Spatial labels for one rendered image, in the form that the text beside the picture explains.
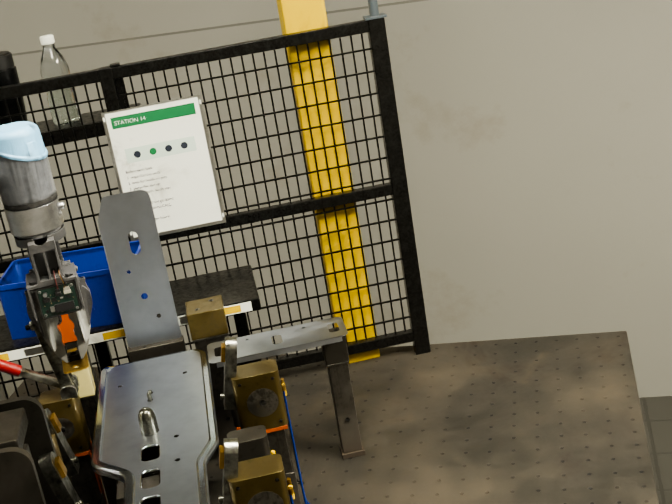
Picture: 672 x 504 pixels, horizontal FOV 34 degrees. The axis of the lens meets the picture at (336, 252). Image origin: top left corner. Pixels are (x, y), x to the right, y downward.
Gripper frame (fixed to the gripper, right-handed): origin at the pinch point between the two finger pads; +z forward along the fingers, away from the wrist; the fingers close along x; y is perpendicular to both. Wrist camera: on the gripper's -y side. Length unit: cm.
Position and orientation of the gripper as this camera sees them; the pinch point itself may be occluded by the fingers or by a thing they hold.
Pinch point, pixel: (72, 350)
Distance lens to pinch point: 170.2
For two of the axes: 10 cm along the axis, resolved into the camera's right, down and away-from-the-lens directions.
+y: 2.7, 3.0, -9.1
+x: 9.5, -2.4, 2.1
